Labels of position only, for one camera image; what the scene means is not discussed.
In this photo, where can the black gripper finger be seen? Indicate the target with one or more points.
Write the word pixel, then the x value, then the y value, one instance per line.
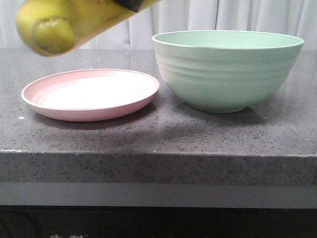
pixel 132 5

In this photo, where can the yellow banana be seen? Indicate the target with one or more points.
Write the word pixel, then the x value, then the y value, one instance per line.
pixel 54 27

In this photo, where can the green ribbed bowl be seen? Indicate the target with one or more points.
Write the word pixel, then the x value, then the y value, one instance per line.
pixel 225 71

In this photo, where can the pink plate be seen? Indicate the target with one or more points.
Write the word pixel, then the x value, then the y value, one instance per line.
pixel 90 94

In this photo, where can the pale grey-green curtain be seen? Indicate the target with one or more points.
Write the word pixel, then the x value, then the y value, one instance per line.
pixel 289 17

